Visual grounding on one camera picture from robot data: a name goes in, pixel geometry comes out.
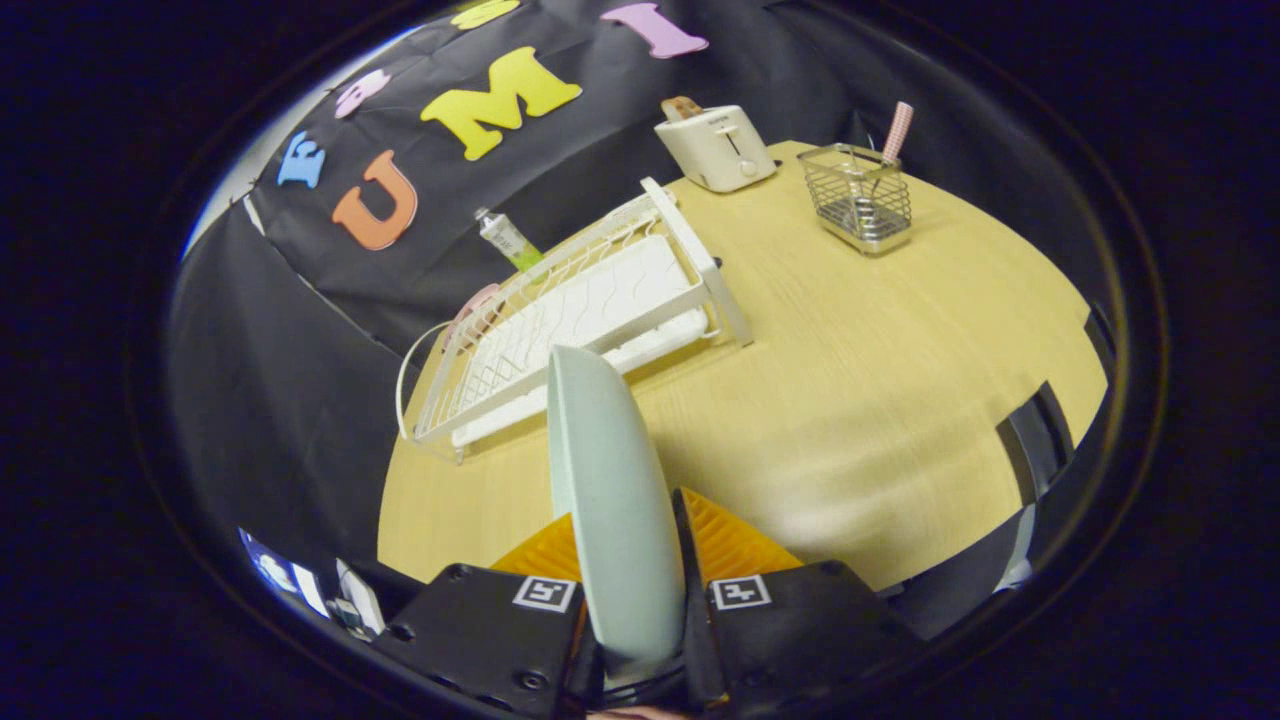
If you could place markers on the black backdrop cloth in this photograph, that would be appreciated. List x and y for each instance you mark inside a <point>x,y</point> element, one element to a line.
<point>260,400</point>

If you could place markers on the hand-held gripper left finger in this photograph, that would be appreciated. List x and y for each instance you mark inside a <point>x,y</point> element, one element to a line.
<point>480,630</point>

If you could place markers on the white desk item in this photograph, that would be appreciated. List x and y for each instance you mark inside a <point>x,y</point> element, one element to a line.
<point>358,598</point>

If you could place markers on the brown bread slice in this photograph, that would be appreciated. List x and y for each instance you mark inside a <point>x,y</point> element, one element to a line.
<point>682,107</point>

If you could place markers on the white toaster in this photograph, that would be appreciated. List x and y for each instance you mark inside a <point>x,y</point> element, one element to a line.
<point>715,150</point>

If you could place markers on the clear green-label bottle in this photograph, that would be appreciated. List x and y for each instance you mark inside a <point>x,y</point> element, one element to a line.
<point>508,242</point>

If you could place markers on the pale green plate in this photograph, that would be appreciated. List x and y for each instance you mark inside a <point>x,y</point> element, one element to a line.
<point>615,520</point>

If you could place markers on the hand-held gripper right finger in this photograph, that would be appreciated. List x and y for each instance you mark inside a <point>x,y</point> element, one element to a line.
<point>695,620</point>

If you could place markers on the computer monitor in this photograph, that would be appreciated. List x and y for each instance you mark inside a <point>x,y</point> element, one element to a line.
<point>275,572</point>

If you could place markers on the pink bowl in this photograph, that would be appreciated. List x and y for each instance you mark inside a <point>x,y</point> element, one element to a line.
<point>475,303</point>

